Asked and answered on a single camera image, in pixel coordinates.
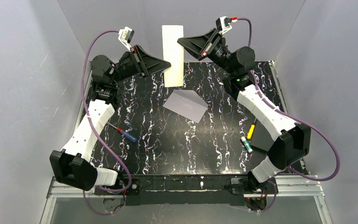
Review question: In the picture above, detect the tan bordered letter paper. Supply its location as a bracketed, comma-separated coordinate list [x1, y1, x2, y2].
[162, 25, 184, 87]

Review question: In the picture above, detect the lavender paper envelope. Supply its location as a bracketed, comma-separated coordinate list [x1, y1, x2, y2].
[163, 90, 208, 123]

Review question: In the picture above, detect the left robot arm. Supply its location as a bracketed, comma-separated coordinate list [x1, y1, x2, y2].
[49, 45, 171, 191]

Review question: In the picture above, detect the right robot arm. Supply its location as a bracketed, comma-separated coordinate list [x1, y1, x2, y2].
[177, 28, 311, 190]

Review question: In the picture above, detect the blue red screwdriver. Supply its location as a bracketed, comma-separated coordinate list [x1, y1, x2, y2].
[108, 123, 137, 143]

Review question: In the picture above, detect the yellow black screwdriver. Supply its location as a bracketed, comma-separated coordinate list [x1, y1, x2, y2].
[247, 119, 257, 140]

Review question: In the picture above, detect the white green glue stick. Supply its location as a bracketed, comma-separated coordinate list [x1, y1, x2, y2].
[240, 137, 253, 153]

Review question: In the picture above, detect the black square pad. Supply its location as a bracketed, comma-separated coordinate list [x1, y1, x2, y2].
[250, 121, 274, 154]

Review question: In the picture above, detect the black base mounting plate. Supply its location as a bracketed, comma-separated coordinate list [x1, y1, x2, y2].
[92, 174, 278, 207]

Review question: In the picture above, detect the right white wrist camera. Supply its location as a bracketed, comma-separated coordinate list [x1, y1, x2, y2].
[215, 16, 238, 35]

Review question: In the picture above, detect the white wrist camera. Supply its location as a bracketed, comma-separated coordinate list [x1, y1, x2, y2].
[118, 27, 135, 51]
[215, 16, 238, 35]

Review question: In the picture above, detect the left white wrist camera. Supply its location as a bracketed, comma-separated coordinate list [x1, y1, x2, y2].
[118, 27, 135, 51]

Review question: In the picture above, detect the aluminium frame rail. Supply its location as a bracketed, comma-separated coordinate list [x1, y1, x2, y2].
[41, 175, 332, 224]

